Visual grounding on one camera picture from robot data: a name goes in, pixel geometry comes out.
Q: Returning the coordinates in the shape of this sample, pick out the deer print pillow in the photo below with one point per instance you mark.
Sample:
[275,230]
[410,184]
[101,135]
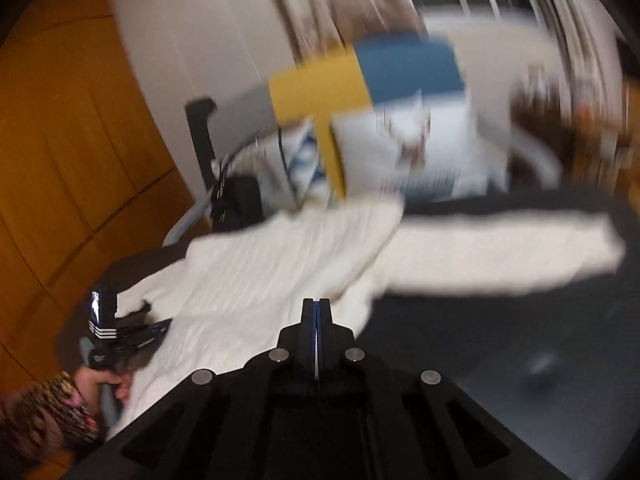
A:
[450,135]

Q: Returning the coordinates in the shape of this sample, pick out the striped beige curtain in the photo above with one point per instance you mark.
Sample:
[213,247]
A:
[580,10]

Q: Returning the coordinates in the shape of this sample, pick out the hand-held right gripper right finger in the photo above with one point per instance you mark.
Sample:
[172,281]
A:
[324,320]

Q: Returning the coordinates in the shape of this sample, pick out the wooden side table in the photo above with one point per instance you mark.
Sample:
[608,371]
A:
[550,125]

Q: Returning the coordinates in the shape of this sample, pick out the white knit sweater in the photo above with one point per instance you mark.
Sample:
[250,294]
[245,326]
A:
[280,270]

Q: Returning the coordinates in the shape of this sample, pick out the grey yellow blue sofa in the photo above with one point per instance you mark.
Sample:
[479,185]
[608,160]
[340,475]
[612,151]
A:
[410,65]

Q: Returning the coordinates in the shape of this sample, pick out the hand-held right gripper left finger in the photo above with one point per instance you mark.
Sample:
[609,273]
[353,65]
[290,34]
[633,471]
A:
[305,320]

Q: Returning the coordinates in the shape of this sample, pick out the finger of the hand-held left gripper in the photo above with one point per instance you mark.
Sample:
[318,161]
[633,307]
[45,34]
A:
[155,330]

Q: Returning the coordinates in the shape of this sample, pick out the person's left forearm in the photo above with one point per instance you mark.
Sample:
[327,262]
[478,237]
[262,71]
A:
[40,420]

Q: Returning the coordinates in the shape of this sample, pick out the person's left hand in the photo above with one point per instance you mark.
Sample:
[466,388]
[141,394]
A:
[90,382]

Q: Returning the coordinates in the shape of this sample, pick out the black handbag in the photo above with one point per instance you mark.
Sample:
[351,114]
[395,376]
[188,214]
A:
[240,205]

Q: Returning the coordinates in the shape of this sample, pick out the triangle print pillow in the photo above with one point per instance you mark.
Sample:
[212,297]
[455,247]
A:
[305,160]

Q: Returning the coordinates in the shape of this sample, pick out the wooden wardrobe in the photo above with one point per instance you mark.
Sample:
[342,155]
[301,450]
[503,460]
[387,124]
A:
[60,110]

